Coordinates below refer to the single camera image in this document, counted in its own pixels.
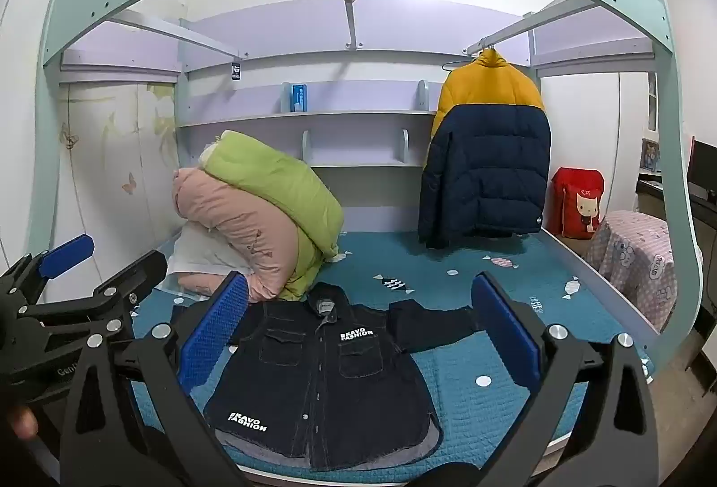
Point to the small black tag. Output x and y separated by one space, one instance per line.
236 71

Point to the dark denim jacket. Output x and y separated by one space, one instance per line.
325 380

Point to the person's left hand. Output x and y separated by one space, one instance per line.
23 422

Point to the white pillow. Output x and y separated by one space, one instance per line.
196 254

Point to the small picture frame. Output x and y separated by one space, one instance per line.
651 155

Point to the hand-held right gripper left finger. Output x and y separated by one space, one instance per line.
215 333

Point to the green quilt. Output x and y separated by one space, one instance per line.
280 196

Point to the white floral wardrobe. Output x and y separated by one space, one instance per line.
112 173

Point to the teal quilted bed sheet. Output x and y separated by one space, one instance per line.
364 263

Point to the pink patterned cloth cover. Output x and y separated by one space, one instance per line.
633 263

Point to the pink quilt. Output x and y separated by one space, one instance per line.
235 218

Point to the black monitor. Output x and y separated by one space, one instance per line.
704 168

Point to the yellow and navy puffer jacket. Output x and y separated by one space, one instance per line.
487 156

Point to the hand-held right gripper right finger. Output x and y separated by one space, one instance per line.
507 333

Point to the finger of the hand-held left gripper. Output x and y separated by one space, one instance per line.
67 253
131 277

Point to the lavender wall shelf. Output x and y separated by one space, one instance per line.
358 142

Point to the small blue box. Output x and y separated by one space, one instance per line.
296 98

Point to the clothes hanger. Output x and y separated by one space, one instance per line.
456 65

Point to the red cartoon bag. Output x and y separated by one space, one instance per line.
580 201

